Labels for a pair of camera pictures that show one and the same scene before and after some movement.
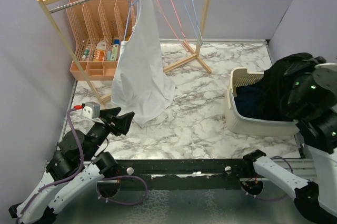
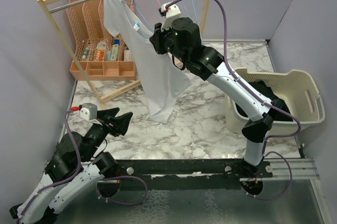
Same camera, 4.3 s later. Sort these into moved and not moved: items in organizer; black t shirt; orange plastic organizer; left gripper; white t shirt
Moved: white t shirt; black t shirt
Not moved: left gripper; items in organizer; orange plastic organizer
